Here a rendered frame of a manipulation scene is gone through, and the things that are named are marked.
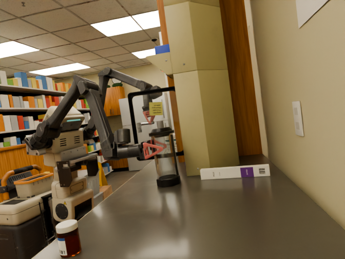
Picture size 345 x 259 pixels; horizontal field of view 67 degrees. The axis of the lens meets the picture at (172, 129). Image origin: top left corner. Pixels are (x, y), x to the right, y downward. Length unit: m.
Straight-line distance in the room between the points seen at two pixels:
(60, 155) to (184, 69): 0.96
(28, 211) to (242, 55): 1.62
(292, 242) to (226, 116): 0.78
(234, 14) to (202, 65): 0.51
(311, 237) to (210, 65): 0.85
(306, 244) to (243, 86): 1.09
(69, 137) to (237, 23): 1.24
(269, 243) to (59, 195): 1.43
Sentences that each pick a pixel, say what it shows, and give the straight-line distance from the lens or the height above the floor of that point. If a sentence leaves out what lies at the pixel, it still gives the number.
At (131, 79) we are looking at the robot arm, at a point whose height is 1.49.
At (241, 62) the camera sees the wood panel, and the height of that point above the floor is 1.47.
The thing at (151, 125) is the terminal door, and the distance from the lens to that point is 1.50.
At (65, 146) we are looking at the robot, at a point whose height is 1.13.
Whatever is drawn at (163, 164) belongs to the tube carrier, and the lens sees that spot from 1.07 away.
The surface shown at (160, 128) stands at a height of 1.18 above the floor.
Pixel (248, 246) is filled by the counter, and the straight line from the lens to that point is 0.60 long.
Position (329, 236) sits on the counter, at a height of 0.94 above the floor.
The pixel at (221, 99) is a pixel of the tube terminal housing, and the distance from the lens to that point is 1.26.
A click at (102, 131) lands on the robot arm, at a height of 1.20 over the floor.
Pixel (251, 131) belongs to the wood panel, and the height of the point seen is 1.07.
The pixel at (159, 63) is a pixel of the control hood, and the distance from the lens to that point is 1.21.
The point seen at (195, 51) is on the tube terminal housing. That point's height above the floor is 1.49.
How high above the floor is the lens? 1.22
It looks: 3 degrees down
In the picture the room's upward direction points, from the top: 8 degrees counter-clockwise
